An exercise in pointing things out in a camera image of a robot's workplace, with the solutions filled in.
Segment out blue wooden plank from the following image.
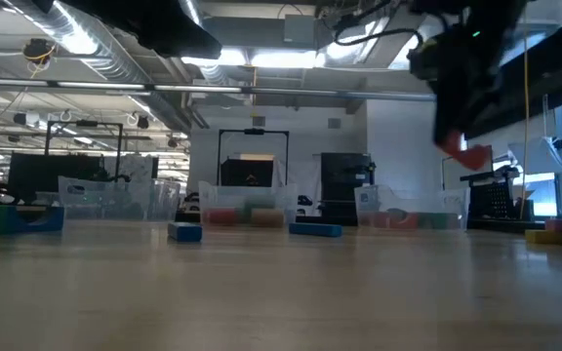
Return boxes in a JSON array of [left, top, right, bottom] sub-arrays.
[[288, 221, 343, 239], [167, 221, 204, 244]]

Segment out yellow ceiling cable reel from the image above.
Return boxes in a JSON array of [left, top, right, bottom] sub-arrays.
[[21, 37, 58, 67]]

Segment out natural wood cylinder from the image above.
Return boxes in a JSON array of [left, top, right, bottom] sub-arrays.
[[250, 208, 286, 228]]

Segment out clear plastic bin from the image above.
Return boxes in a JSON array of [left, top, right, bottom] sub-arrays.
[[198, 180, 301, 228], [353, 184, 472, 230], [57, 175, 182, 221]]

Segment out tall black cabinet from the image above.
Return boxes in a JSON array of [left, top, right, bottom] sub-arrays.
[[320, 152, 377, 225]]

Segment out white display board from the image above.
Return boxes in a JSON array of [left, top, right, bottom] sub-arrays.
[[441, 144, 496, 192]]

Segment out black perforated cart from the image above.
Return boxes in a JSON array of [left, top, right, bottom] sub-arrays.
[[469, 165, 536, 233]]

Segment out long horizontal ceiling pipe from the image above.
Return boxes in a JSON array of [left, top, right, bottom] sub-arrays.
[[0, 76, 441, 102]]

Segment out orange wooden block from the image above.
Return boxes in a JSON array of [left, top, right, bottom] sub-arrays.
[[435, 130, 493, 172]]

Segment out blue arch block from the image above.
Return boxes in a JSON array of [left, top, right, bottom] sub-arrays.
[[6, 205, 65, 234]]

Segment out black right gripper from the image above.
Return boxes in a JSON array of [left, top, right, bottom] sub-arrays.
[[409, 18, 527, 146]]

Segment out rectangular silver duct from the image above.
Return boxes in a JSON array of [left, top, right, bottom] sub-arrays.
[[322, 0, 562, 78]]

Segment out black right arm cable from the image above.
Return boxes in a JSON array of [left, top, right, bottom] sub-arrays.
[[333, 26, 426, 50]]

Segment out black partition screen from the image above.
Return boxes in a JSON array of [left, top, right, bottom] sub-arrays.
[[7, 152, 105, 206]]

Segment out narrow silver spiral duct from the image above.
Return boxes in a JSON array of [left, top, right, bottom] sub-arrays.
[[178, 0, 213, 44]]

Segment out yellow hanging cable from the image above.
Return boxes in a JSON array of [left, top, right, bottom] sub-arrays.
[[520, 0, 531, 220]]

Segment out bright ceiling light panel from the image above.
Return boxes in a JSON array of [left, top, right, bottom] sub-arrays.
[[182, 46, 324, 69]]

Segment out red wooden block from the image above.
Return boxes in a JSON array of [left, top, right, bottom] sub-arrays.
[[381, 210, 420, 230]]

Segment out green wooden cylinder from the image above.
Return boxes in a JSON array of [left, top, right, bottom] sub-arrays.
[[243, 194, 278, 212]]

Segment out grey ceiling box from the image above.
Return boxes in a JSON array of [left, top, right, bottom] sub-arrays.
[[283, 13, 317, 44]]

